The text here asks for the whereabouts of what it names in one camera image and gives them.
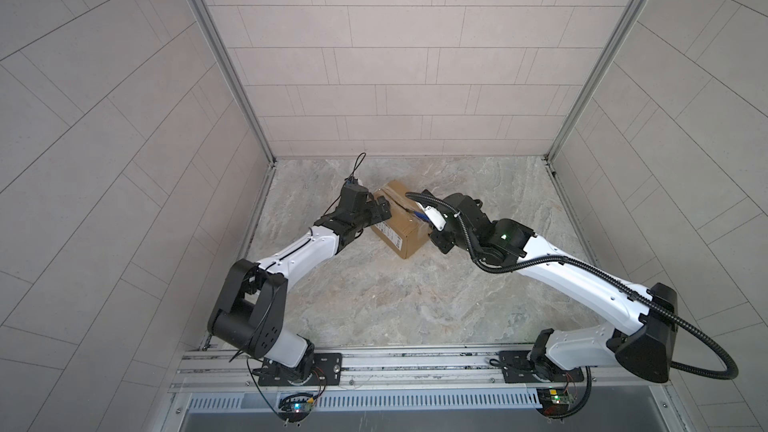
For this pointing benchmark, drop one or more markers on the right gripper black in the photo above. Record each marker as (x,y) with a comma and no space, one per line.
(435,237)

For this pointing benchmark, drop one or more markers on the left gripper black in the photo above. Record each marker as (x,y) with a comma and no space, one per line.
(373,216)

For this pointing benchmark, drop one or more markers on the brown cardboard express box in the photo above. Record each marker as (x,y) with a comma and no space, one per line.
(404,233)

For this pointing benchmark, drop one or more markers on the blue utility knife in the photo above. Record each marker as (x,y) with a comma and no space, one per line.
(421,216)

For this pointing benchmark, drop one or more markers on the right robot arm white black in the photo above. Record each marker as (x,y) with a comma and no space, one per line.
(631,335)

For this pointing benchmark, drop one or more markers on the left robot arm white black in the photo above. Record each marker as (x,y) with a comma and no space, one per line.
(249,311)

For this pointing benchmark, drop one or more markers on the right green circuit board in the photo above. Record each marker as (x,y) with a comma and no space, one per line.
(553,401)

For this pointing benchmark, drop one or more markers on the green circuit board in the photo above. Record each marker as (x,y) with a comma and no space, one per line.
(295,408)
(553,401)

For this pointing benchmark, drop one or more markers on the left green circuit board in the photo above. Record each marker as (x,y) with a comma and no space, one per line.
(295,408)

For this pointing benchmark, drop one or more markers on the white ventilation grille strip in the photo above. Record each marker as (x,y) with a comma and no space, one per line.
(373,400)

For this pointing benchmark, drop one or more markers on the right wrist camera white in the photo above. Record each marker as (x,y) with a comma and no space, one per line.
(435,217)

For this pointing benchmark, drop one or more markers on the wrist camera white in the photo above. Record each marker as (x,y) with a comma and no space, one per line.
(435,217)
(352,186)

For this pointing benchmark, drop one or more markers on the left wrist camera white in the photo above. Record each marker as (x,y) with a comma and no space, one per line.
(352,186)

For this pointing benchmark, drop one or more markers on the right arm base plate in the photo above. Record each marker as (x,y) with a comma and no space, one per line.
(518,367)

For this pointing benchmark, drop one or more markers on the aluminium mounting rail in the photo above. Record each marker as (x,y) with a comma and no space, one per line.
(492,366)

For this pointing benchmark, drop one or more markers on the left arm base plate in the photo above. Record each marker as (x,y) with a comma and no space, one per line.
(312,369)

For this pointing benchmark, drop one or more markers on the left aluminium corner post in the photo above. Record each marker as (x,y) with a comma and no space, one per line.
(226,65)

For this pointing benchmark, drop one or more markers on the aluminium corner post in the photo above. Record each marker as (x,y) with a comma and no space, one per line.
(628,18)
(226,65)

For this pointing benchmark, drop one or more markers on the right aluminium corner post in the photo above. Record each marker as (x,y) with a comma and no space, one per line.
(628,18)

